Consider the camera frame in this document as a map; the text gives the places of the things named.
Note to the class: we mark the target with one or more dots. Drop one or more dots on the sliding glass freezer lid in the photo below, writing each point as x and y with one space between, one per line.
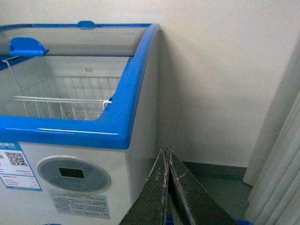
68 40

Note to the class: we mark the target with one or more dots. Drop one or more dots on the white curtain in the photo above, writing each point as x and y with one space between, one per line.
274 167

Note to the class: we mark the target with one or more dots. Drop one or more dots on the white instruction sticker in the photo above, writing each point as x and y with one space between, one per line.
80 204

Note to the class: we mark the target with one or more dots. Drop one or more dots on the white blue chest freezer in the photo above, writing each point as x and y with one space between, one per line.
78 120

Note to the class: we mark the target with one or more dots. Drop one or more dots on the round grey control panel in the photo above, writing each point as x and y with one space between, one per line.
72 174

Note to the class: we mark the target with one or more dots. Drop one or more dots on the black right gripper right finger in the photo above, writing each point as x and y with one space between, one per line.
192 202

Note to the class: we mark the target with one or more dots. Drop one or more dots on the blue plastic shopping basket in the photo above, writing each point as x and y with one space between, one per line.
174 219

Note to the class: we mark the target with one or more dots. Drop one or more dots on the blue rear lid handle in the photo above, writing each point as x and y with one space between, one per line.
86 25

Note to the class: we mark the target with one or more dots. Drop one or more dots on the blue energy label sticker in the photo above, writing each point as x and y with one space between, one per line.
15 170

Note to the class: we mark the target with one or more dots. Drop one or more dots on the white wire freezer basket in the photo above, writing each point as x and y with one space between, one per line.
58 87

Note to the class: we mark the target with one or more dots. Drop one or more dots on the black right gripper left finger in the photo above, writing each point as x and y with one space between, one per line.
150 208

